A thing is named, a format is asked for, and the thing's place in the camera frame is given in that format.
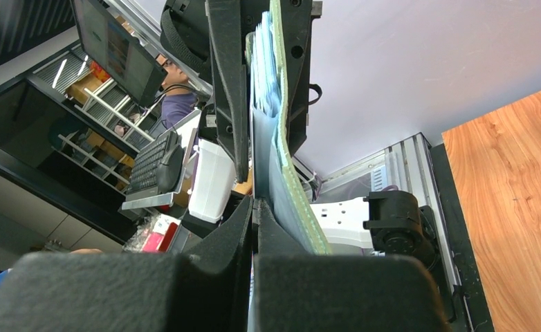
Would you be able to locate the black computer mouse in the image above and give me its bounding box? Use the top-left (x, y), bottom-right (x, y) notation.
top-left (156, 145), bottom-right (185, 194)

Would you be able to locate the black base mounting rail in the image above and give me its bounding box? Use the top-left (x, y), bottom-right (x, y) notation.
top-left (314, 133), bottom-right (494, 331)

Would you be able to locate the black keyboard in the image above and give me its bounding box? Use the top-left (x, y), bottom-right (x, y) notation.
top-left (125, 131), bottom-right (178, 195)

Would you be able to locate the seated person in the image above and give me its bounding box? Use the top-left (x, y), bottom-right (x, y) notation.
top-left (156, 55), bottom-right (196, 129)

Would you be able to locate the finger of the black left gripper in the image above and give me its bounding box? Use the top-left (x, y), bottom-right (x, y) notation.
top-left (279, 0), bottom-right (313, 154)
top-left (205, 1), bottom-right (248, 182)

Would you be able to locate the green leather card holder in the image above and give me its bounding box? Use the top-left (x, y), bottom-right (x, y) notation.
top-left (250, 1), bottom-right (331, 255)

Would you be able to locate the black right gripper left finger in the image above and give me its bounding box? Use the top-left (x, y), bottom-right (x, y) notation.
top-left (0, 196), bottom-right (253, 331)

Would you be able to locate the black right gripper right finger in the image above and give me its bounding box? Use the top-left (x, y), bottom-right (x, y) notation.
top-left (253, 200), bottom-right (450, 331)

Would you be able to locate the computer monitor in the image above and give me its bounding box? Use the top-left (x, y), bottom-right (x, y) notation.
top-left (71, 0), bottom-right (167, 107)

